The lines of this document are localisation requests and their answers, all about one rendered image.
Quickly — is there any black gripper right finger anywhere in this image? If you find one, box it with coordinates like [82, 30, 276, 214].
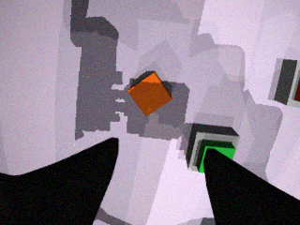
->
[202, 147, 300, 225]

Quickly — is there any green button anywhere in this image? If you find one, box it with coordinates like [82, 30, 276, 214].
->
[185, 124, 240, 173]

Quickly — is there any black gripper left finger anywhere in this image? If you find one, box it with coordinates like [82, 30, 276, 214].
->
[0, 138, 119, 225]

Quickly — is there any orange block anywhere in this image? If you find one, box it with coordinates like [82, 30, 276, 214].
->
[127, 71, 173, 116]

